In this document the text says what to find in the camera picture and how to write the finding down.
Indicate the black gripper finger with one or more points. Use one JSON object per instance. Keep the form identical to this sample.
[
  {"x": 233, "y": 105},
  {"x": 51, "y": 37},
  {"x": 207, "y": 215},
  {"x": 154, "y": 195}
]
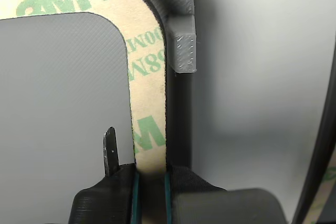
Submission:
[
  {"x": 210, "y": 205},
  {"x": 105, "y": 203}
]

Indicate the tan 3M adhesive tape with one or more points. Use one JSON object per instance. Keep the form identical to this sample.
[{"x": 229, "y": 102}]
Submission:
[{"x": 147, "y": 77}]

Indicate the black frame with 3M tape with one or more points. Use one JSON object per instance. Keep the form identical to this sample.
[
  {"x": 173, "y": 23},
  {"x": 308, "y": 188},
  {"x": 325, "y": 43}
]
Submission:
[{"x": 316, "y": 155}]

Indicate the gray printed box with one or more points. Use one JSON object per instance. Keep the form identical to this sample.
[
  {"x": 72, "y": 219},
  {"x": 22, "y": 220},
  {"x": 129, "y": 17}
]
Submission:
[{"x": 183, "y": 51}]

